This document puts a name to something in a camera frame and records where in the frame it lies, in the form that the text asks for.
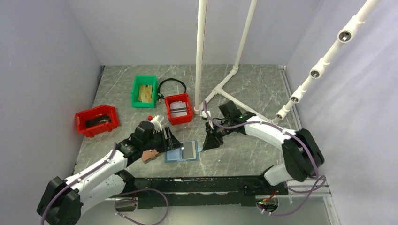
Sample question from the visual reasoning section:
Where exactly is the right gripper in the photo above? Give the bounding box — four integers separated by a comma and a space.
203, 119, 233, 151

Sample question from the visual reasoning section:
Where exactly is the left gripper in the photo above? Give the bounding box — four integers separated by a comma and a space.
142, 126, 183, 153

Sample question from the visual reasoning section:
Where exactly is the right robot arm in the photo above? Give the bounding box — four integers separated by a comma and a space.
201, 101, 325, 195

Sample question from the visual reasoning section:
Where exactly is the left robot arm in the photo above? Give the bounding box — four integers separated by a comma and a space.
37, 119, 182, 225

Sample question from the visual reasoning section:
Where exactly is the brown card holder front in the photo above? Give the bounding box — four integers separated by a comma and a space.
141, 149, 160, 163

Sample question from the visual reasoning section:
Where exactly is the white card in red bin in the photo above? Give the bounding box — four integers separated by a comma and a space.
170, 101, 188, 118

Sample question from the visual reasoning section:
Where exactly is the small red plastic bin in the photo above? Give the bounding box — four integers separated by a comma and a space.
165, 93, 193, 126

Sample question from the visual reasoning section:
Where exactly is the green plastic bin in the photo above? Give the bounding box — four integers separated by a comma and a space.
130, 75, 158, 108

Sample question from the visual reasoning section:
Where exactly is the large red plastic bin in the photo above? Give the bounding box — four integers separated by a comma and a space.
75, 105, 120, 138

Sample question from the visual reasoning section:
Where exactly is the white pipe with sockets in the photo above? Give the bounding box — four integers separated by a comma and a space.
272, 0, 379, 124

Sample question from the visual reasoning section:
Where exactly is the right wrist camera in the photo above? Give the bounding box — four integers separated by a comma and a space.
200, 110, 214, 128

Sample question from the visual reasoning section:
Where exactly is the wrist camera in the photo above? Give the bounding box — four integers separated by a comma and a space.
147, 115, 164, 131
200, 110, 214, 128

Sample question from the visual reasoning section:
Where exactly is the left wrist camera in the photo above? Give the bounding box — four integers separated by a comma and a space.
147, 115, 164, 131

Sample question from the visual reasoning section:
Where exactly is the black cable loop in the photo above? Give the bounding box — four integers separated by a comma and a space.
157, 78, 187, 103

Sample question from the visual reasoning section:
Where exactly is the white pvc pipe frame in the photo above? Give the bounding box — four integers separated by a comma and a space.
194, 0, 270, 122

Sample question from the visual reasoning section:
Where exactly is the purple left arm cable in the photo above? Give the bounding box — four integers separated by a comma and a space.
39, 142, 170, 225

